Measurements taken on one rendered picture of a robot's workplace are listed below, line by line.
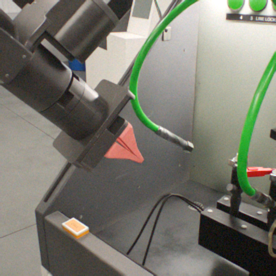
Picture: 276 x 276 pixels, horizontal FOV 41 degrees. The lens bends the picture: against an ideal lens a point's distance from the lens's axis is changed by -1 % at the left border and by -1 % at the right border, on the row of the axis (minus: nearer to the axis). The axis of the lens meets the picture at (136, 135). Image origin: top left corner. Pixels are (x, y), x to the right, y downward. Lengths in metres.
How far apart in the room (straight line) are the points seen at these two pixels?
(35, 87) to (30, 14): 0.07
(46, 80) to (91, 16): 0.07
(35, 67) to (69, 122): 0.07
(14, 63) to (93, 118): 0.11
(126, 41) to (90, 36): 3.06
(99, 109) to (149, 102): 0.56
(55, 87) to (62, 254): 0.52
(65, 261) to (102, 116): 0.49
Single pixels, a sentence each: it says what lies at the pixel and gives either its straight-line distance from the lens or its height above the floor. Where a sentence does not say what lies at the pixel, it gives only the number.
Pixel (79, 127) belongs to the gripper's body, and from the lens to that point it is 0.39.
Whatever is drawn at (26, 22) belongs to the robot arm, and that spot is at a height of 1.38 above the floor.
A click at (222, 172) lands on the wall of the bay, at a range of 1.13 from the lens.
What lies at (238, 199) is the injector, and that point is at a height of 1.02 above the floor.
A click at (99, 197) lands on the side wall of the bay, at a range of 0.92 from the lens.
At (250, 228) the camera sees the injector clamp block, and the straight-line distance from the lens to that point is 0.76.
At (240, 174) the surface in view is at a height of 1.16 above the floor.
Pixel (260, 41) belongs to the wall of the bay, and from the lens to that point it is 0.98.
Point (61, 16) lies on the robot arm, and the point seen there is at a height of 1.38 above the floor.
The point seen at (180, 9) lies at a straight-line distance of 0.67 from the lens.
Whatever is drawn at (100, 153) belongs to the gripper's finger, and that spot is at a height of 1.24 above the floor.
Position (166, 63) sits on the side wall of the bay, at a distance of 0.98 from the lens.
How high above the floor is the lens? 1.41
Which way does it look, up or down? 22 degrees down
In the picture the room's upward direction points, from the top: straight up
